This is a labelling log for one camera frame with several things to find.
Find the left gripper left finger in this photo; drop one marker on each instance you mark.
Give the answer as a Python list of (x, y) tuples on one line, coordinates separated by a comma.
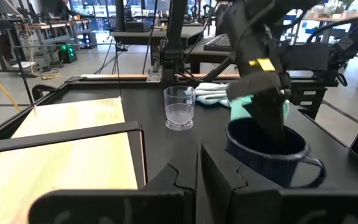
[(120, 205)]

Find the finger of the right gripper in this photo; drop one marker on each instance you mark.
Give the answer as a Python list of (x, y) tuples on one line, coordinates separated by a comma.
[(270, 124)]

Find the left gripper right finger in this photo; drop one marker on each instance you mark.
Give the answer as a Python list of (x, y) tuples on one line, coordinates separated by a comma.
[(259, 205)]

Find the teal mug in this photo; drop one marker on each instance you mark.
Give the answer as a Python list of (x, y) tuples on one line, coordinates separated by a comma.
[(239, 109)]

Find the dark blue enamel mug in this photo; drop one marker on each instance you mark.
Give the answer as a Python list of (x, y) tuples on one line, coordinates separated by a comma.
[(259, 165)]

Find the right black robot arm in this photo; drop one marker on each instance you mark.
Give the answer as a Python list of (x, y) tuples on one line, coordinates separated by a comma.
[(247, 40)]

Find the black drawer cabinet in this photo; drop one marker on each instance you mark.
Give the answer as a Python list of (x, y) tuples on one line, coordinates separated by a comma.
[(309, 102)]

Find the light blue cloth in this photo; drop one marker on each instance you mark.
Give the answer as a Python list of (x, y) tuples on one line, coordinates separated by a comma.
[(210, 93)]

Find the black keyboard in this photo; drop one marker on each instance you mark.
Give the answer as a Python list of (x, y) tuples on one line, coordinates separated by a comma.
[(217, 43)]

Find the wooden cutting board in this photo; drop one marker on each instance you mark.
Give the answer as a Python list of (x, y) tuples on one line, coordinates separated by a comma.
[(67, 149)]

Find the clear plastic cup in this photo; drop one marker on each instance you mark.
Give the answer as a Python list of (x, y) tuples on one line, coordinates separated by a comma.
[(179, 109)]

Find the dark grey desk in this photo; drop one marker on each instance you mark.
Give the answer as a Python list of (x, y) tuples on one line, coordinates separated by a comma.
[(157, 32)]

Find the black device with green lights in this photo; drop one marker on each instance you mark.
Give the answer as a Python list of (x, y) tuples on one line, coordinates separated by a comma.
[(67, 53)]

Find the wooden top workbench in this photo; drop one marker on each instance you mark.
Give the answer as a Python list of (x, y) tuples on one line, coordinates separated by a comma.
[(48, 26)]

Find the black upright frame post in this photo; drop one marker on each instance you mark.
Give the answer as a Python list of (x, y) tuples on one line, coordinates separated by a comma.
[(174, 37)]

